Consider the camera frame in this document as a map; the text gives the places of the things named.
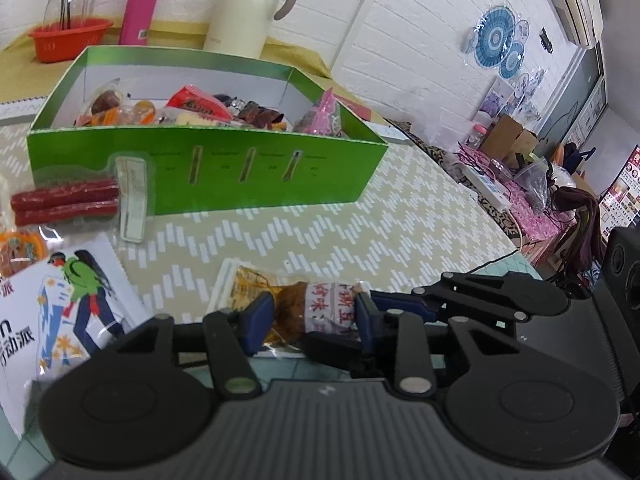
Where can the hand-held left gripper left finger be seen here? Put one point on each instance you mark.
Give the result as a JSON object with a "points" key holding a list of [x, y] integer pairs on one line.
{"points": [[257, 322]]}

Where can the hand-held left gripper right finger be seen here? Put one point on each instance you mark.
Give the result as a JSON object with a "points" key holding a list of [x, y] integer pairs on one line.
{"points": [[369, 325]]}

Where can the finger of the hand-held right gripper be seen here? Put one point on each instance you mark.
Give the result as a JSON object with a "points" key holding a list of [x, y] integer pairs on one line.
{"points": [[335, 352], [475, 295]]}

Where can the brown clear snack packet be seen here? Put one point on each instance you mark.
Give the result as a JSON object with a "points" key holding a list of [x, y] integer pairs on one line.
{"points": [[310, 305]]}

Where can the green cardboard box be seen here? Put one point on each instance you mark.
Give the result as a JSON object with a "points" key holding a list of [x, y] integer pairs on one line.
{"points": [[240, 170]]}

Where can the pile of assorted snacks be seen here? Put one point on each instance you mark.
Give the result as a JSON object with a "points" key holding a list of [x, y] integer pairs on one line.
{"points": [[125, 107]]}

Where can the pink patterned cloth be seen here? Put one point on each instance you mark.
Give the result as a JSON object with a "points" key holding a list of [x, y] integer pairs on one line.
{"points": [[535, 220]]}

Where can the white power strip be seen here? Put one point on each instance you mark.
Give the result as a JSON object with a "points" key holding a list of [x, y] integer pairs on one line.
{"points": [[487, 187]]}

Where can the beige patterned table mat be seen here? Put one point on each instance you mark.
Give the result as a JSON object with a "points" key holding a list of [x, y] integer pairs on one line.
{"points": [[400, 210]]}

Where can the grey plastic bag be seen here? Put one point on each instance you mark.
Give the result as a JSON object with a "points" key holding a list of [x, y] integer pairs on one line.
{"points": [[532, 185]]}

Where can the dark purple cloth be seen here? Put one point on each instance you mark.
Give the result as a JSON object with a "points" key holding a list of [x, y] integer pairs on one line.
{"points": [[582, 225]]}

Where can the black speaker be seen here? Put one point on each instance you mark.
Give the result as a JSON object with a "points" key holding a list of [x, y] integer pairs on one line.
{"points": [[625, 257]]}

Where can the brown cardboard box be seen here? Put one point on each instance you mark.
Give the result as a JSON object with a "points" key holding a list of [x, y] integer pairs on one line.
{"points": [[510, 140]]}

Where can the clear jar with pink lid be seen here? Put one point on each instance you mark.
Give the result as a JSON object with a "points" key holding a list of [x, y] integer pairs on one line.
{"points": [[479, 136]]}

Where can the red standing banner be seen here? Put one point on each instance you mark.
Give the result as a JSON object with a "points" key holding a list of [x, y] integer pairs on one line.
{"points": [[622, 195]]}

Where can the white flat box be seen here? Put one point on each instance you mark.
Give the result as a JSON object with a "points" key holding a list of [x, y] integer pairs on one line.
{"points": [[394, 130]]}

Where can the white illustrated snack packet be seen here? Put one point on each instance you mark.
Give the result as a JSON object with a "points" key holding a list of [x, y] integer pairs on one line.
{"points": [[60, 320]]}

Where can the red envelope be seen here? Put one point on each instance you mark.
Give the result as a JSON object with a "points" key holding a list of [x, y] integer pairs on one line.
{"points": [[356, 107]]}

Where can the red sausage packet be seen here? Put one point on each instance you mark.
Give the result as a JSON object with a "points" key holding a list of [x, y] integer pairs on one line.
{"points": [[65, 202]]}

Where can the small blue fan decoration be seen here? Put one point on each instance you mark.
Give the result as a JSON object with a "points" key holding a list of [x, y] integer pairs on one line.
{"points": [[512, 59]]}

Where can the orange snack packet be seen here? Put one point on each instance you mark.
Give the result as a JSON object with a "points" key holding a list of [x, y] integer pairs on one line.
{"points": [[22, 252]]}

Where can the large blue fan decoration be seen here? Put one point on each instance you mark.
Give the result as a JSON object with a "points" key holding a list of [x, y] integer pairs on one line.
{"points": [[495, 35]]}

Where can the yellow cloth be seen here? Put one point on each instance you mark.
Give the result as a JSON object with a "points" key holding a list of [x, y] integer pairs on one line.
{"points": [[300, 62]]}

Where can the cream thermos jug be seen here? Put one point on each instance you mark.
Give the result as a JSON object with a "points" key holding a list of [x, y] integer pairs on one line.
{"points": [[245, 10]]}

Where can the pink thermos bottle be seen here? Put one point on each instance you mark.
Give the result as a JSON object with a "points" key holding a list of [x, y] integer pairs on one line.
{"points": [[140, 5]]}

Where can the red plastic basket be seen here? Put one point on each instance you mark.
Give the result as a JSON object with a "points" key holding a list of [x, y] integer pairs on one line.
{"points": [[67, 40]]}

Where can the purple wall poster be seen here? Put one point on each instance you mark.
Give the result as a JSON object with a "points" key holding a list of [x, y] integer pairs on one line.
{"points": [[497, 100]]}

